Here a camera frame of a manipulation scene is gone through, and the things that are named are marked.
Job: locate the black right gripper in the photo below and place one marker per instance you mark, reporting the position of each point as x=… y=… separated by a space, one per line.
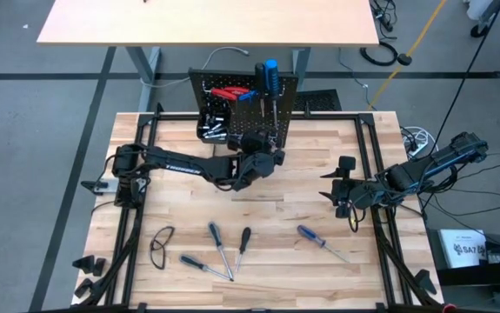
x=354 y=193

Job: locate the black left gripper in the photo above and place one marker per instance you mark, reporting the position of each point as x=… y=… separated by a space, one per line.
x=256 y=142

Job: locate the black metal pegboard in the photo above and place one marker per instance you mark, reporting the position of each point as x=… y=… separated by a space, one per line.
x=243 y=113

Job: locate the long chrome socket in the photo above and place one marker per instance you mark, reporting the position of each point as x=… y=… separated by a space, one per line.
x=217 y=137
x=218 y=125

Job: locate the short chrome socket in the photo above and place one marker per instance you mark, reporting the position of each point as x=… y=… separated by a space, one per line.
x=220 y=116

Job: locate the dark-tipped nut driver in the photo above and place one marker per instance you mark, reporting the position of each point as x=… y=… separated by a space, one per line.
x=191 y=261

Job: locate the black-framed safety glasses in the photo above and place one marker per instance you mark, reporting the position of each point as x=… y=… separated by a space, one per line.
x=153 y=254

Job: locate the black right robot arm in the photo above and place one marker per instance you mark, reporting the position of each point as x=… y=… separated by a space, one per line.
x=428 y=169

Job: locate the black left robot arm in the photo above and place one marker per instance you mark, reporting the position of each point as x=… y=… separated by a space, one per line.
x=180 y=167

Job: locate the black plastic pegboard bin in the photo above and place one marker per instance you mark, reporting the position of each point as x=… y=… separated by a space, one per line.
x=199 y=135

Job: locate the black floor grate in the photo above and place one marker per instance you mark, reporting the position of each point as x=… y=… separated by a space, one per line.
x=319 y=101

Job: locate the white power strip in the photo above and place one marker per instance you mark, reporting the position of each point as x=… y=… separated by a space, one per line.
x=415 y=139

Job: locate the light wooden desk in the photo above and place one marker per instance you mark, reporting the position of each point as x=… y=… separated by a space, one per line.
x=210 y=21

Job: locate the white printed booklet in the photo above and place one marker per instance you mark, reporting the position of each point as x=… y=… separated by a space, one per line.
x=462 y=250

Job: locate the office chair base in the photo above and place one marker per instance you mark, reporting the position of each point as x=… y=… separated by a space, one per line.
x=480 y=30

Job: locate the short chrome hook rail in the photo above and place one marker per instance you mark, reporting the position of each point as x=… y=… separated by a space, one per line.
x=277 y=140

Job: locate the black table frame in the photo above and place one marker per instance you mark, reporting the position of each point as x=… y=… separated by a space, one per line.
x=341 y=116

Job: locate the black plastic bracket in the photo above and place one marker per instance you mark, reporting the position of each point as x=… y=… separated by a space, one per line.
x=83 y=264
x=425 y=282
x=84 y=288
x=99 y=267

